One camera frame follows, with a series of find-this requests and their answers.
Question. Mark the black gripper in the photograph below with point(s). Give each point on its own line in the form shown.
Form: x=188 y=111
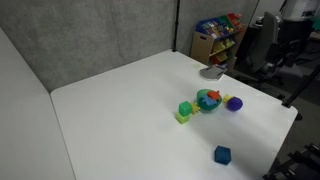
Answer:
x=293 y=30

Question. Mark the orange toy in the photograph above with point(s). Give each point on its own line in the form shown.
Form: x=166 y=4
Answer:
x=214 y=95

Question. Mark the small yellow toy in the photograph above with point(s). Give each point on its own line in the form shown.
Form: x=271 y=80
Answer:
x=227 y=98

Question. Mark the wooden toy shelf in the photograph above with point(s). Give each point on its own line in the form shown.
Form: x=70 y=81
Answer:
x=201 y=45

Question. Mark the blue toy figure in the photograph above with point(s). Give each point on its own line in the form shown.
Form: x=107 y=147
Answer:
x=206 y=101

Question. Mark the green plastic bowl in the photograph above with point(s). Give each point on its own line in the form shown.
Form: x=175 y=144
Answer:
x=208 y=107

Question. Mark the yellow spiky toy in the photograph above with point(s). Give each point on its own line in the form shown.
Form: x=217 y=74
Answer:
x=195 y=108

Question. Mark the grey office chair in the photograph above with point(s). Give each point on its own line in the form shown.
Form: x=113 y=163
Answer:
x=263 y=36

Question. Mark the black diagonal stand bar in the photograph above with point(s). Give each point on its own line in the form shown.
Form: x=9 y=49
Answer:
x=301 y=86

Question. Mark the red storage bin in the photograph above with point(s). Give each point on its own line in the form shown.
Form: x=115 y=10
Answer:
x=235 y=20

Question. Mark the yellow storage bin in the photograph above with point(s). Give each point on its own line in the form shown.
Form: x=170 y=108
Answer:
x=221 y=46

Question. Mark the green storage bin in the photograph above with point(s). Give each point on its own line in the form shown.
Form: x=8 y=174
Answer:
x=226 y=22

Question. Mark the purple fuzzy ball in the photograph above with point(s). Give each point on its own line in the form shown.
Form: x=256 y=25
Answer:
x=235 y=104

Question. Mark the grey flat object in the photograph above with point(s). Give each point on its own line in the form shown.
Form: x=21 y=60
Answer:
x=211 y=73

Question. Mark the blue storage bin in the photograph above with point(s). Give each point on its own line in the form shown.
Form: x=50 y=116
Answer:
x=206 y=28

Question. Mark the pale yellow sticky note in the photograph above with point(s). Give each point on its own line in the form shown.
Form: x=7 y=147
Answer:
x=196 y=66

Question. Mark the black stand base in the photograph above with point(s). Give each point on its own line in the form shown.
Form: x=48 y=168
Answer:
x=300 y=163

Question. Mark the black vertical pole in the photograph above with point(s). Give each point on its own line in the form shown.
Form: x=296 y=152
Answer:
x=175 y=25

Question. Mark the dark green cube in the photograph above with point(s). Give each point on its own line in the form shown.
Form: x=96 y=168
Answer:
x=185 y=108

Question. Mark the blue foam cube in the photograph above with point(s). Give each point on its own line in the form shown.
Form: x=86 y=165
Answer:
x=222 y=155

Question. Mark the light green cube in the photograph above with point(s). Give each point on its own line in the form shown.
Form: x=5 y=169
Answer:
x=182 y=118

